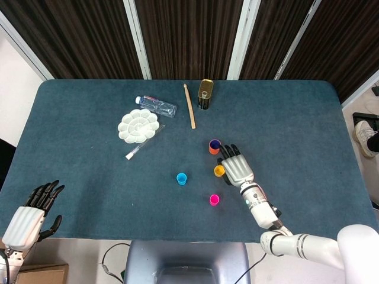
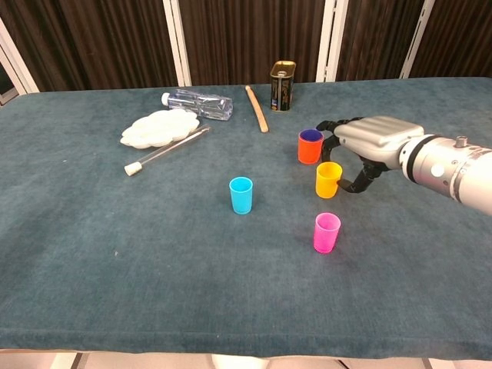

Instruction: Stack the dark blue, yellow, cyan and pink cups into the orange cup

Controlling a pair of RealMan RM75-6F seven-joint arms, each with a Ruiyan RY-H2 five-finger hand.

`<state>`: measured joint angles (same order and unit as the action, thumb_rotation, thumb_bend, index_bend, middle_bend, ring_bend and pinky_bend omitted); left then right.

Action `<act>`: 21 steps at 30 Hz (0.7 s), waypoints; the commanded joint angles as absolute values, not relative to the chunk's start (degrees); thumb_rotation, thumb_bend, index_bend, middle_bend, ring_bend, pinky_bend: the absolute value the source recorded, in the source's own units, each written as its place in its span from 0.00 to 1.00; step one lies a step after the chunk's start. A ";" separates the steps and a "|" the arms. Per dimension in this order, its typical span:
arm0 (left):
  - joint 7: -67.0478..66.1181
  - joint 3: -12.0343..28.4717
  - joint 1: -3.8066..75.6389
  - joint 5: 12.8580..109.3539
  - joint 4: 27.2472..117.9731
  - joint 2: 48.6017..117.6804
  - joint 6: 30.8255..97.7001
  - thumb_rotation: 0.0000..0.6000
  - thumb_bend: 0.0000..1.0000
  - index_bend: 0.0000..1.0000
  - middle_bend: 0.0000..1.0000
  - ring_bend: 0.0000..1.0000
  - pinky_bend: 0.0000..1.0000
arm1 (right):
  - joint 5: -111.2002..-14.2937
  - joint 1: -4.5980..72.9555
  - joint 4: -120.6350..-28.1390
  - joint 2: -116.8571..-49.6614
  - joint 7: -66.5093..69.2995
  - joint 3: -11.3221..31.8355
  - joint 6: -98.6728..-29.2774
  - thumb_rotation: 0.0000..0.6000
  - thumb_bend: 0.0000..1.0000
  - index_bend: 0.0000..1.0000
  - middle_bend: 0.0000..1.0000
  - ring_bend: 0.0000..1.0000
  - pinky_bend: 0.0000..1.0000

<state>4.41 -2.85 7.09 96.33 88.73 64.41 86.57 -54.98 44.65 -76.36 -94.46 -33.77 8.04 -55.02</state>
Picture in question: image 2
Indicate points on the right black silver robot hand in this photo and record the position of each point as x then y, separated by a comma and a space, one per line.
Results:
376, 138

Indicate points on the dark blue plastic cup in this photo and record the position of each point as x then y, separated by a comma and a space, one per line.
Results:
310, 135

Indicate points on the yellow plastic cup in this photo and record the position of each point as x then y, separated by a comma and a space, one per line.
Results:
326, 184

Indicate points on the pink plastic cup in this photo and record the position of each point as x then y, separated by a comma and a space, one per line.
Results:
326, 238

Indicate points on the light blue plastic cup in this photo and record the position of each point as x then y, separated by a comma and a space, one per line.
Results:
241, 200

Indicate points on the orange plastic cup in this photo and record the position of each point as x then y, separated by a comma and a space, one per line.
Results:
309, 151

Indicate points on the dark slatted partition panel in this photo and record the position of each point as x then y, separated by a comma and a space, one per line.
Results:
96, 38
250, 34
461, 34
369, 34

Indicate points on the gold black tin can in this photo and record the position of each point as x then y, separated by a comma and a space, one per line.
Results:
281, 92

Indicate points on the wooden drumstick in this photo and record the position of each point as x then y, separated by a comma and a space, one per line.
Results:
256, 107

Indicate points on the clear plastic water bottle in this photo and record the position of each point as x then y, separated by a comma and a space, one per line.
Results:
200, 104

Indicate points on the glass tube with white stopper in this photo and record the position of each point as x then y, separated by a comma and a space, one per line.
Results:
165, 151

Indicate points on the white flower paint palette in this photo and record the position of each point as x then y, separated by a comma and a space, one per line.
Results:
157, 128

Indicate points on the blue table cloth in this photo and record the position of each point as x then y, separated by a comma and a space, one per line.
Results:
153, 250

